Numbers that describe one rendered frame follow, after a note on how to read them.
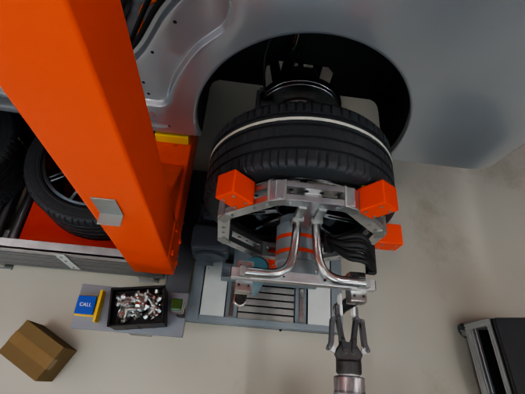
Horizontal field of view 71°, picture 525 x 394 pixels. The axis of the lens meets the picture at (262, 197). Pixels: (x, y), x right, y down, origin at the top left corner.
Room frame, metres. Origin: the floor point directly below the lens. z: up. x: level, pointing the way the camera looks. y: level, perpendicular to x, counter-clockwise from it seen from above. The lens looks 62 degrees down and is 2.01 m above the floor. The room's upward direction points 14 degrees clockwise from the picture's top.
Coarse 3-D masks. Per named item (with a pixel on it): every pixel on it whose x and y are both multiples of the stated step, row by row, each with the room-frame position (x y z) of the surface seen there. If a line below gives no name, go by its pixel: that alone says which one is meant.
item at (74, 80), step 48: (0, 0) 0.33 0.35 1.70; (48, 0) 0.34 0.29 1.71; (96, 0) 0.42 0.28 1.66; (0, 48) 0.33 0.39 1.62; (48, 48) 0.34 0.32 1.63; (96, 48) 0.37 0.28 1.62; (48, 96) 0.33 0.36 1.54; (96, 96) 0.34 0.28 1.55; (144, 96) 0.50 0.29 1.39; (48, 144) 0.32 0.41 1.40; (96, 144) 0.34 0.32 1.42; (144, 144) 0.43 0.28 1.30; (96, 192) 0.33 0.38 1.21; (144, 192) 0.36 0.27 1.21; (144, 240) 0.34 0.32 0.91
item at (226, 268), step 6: (228, 258) 0.58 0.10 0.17; (228, 264) 0.55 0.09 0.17; (222, 270) 0.51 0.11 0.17; (228, 270) 0.52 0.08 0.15; (318, 270) 0.62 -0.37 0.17; (222, 276) 0.48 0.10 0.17; (228, 276) 0.49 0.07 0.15; (264, 282) 0.51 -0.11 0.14; (306, 288) 0.54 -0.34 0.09; (312, 288) 0.54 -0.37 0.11
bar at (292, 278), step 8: (232, 272) 0.29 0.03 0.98; (248, 280) 0.28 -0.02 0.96; (256, 280) 0.28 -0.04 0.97; (264, 280) 0.29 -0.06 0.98; (272, 280) 0.29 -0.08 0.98; (280, 280) 0.30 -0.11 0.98; (288, 280) 0.30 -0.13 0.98; (296, 280) 0.31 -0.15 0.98; (304, 280) 0.31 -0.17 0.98; (312, 280) 0.32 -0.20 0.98; (320, 280) 0.32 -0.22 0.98; (336, 288) 0.32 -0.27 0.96; (344, 288) 0.32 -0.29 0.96; (352, 288) 0.32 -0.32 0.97; (360, 288) 0.33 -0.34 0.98; (368, 288) 0.33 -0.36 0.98
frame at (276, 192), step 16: (256, 192) 0.51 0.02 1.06; (272, 192) 0.49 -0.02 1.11; (288, 192) 0.51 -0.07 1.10; (304, 192) 0.53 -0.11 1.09; (320, 192) 0.54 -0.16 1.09; (336, 192) 0.54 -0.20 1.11; (352, 192) 0.55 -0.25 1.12; (224, 208) 0.47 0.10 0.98; (240, 208) 0.46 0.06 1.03; (256, 208) 0.47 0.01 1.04; (320, 208) 0.49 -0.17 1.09; (336, 208) 0.50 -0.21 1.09; (352, 208) 0.50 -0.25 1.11; (224, 224) 0.46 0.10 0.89; (368, 224) 0.52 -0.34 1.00; (384, 224) 0.55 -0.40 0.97; (224, 240) 0.45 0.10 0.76; (256, 240) 0.52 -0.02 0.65; (272, 256) 0.48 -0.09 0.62; (336, 256) 0.52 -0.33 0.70
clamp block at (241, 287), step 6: (240, 264) 0.32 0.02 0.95; (246, 264) 0.33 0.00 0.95; (252, 264) 0.33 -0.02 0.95; (240, 282) 0.27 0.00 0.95; (246, 282) 0.27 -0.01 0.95; (234, 288) 0.25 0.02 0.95; (240, 288) 0.25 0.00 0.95; (246, 288) 0.26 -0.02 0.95; (240, 294) 0.25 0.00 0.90; (246, 294) 0.25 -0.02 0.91
